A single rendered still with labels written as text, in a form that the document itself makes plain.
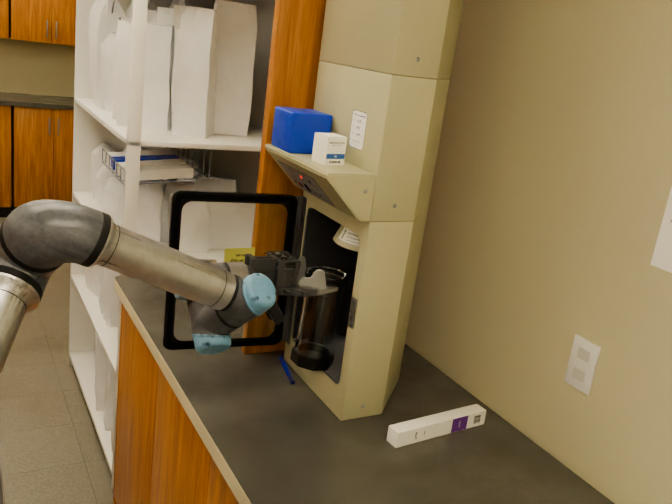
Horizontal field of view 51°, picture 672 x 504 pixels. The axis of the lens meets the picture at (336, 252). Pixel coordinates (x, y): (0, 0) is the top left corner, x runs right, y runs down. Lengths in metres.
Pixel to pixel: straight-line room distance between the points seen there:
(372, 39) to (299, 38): 0.28
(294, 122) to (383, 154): 0.23
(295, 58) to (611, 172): 0.76
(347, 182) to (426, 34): 0.33
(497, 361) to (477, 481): 0.40
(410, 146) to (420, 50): 0.19
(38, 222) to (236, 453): 0.61
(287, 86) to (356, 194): 0.41
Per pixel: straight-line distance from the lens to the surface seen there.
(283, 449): 1.51
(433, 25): 1.46
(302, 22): 1.73
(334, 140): 1.47
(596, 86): 1.61
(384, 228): 1.48
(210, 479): 1.67
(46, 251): 1.21
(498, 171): 1.80
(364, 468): 1.49
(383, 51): 1.46
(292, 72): 1.73
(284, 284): 1.55
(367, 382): 1.62
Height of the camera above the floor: 1.76
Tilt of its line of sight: 17 degrees down
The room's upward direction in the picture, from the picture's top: 8 degrees clockwise
